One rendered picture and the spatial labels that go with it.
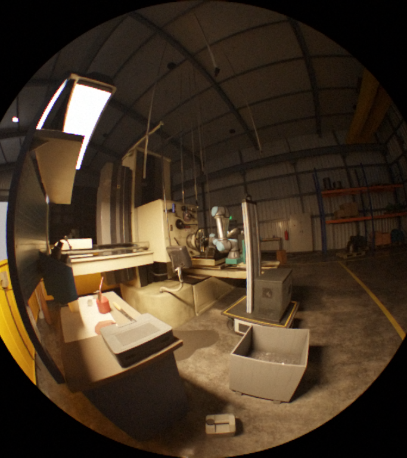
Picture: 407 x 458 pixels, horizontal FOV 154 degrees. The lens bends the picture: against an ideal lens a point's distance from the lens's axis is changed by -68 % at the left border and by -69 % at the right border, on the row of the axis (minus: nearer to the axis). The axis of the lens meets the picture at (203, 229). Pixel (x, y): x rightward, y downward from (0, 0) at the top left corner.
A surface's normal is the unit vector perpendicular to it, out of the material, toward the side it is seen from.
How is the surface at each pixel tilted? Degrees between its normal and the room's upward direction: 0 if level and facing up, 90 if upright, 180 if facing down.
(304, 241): 90
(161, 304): 90
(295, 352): 90
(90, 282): 90
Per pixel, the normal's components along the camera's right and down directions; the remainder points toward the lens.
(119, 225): 0.81, -0.08
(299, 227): -0.58, 0.01
